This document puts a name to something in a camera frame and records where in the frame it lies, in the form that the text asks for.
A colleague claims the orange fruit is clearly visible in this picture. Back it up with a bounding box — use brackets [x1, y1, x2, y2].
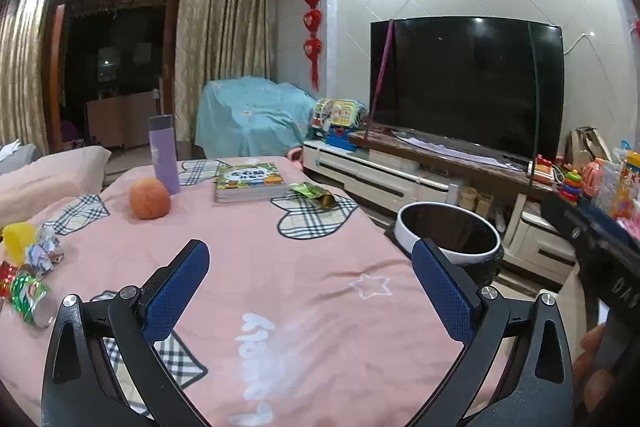
[129, 177, 172, 221]

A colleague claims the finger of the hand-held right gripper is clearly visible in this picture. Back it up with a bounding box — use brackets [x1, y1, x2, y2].
[542, 194, 602, 264]

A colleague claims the white TV cabinet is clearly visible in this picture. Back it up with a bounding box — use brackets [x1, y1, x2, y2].
[302, 129, 581, 280]

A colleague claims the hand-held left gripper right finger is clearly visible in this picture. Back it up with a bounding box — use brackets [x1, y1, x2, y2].
[411, 238, 576, 427]

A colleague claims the purple drink bottle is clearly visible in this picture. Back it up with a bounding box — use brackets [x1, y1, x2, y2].
[148, 113, 182, 196]

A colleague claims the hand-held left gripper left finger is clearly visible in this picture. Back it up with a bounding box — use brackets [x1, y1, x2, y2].
[42, 239, 211, 427]

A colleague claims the beige patterned curtain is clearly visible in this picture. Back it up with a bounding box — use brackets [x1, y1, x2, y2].
[172, 0, 276, 158]
[0, 0, 51, 155]

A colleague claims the red toy telephone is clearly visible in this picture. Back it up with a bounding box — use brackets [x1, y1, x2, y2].
[532, 154, 556, 180]

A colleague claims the pink sofa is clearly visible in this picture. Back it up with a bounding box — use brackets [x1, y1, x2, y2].
[0, 139, 112, 228]

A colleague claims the children's picture book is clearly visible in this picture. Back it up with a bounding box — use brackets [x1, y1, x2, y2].
[215, 162, 287, 204]

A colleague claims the black flat television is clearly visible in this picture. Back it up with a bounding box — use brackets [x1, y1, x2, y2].
[370, 17, 565, 165]

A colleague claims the black white-rimmed trash bin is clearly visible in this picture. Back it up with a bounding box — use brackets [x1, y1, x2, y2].
[395, 202, 502, 288]

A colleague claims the red foil wrapper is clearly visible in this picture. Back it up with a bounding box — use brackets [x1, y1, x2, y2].
[0, 261, 21, 300]

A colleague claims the silver crumpled wrapper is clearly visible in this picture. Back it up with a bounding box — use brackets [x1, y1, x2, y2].
[25, 226, 66, 277]

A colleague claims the yellow plastic cup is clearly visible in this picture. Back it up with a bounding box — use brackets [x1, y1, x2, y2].
[2, 222, 40, 265]

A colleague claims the pink plastic toy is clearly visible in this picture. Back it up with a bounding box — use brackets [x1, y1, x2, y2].
[580, 159, 606, 198]

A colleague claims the wooden door frame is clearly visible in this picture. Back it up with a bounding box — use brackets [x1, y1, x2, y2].
[45, 0, 183, 152]

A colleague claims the crushed green can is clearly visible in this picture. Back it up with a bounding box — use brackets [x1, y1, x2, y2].
[11, 272, 58, 329]

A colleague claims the teal covered armchair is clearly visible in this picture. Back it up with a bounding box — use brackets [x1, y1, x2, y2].
[194, 76, 318, 160]

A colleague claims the rainbow stacking rings toy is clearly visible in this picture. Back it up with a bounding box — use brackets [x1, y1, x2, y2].
[559, 169, 583, 202]

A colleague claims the pink ribbon stick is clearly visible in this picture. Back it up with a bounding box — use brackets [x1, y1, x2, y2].
[367, 19, 396, 142]

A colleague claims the colourful toy cash register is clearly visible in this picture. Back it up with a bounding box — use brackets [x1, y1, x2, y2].
[312, 98, 368, 152]

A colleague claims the green snack wrapper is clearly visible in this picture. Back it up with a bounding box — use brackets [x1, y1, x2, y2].
[289, 182, 337, 210]

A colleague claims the pink low cabinet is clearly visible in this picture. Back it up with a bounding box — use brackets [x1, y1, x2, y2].
[85, 91, 160, 148]

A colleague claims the red hanging knot decoration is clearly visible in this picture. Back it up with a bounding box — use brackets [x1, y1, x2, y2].
[302, 0, 323, 90]

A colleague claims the tan handbag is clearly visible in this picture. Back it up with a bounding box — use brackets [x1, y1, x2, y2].
[570, 127, 612, 162]

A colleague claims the red tassel wall decoration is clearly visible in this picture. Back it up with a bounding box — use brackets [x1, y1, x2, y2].
[620, 0, 640, 32]

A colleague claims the person's right hand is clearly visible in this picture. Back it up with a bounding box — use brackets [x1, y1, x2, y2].
[572, 323, 615, 427]

